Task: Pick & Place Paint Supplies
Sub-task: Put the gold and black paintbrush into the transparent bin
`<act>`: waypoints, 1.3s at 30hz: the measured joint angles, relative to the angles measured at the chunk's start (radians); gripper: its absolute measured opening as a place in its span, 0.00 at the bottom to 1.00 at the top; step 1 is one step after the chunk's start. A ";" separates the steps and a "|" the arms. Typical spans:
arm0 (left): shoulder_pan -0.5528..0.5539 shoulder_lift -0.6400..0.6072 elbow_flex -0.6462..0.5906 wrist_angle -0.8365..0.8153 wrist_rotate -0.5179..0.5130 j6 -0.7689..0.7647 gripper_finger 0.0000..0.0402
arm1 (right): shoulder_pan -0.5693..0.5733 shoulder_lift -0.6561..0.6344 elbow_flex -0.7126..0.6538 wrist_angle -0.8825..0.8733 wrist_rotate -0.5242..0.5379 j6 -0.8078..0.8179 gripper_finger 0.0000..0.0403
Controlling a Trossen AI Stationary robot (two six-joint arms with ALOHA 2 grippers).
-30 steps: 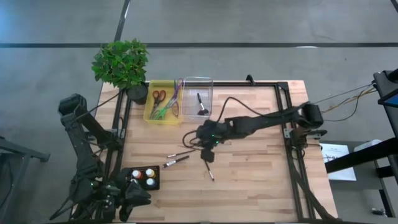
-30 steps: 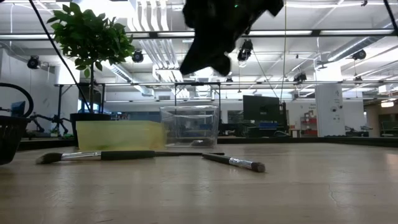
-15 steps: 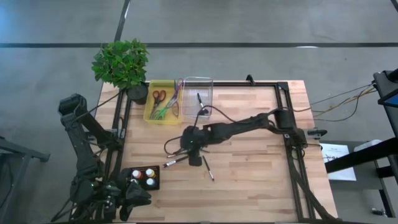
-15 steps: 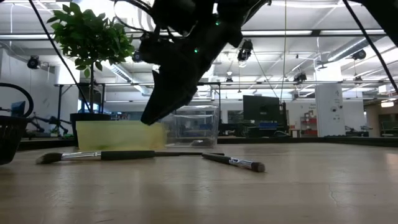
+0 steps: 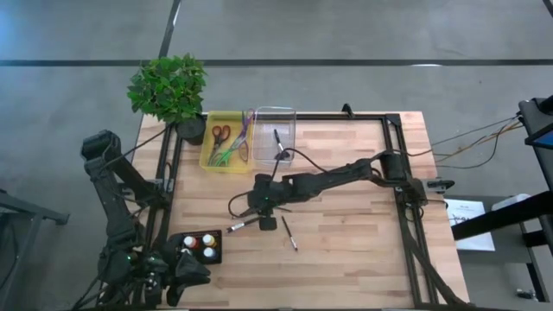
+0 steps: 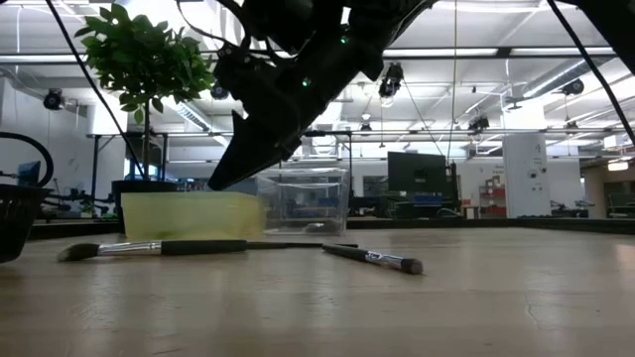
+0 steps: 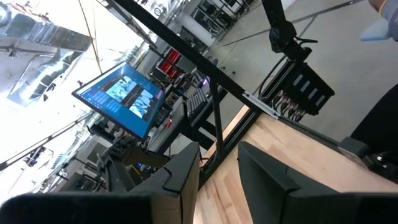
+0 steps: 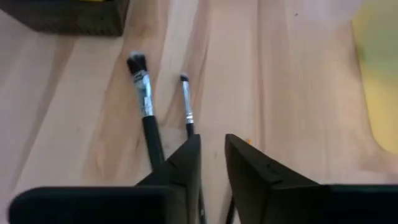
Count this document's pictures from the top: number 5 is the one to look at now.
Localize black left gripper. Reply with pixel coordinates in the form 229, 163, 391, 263
142, 252, 213, 307

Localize large black Solve paintbrush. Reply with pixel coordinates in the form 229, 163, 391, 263
225, 216, 263, 234

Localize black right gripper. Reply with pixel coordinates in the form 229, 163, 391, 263
239, 172, 289, 232

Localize red handled scissors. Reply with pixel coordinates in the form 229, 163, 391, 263
209, 124, 232, 164

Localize black mesh bottle holder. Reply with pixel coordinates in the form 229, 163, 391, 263
165, 228, 224, 266

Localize white paper sheet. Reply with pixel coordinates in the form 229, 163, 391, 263
443, 198, 497, 252

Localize black side desk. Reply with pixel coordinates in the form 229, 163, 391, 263
450, 95, 553, 303

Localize grey metal stand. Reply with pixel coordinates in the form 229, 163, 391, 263
0, 189, 70, 311

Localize purple handled scissors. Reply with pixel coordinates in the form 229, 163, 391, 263
235, 108, 257, 164

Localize yellow plastic bin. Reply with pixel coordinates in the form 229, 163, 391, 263
198, 110, 257, 176

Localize clear plastic bin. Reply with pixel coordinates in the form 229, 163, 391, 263
250, 105, 298, 169

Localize green potted plant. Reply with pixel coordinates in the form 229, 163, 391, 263
126, 54, 208, 147

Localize black metal table frame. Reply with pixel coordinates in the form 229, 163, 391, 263
97, 112, 470, 308

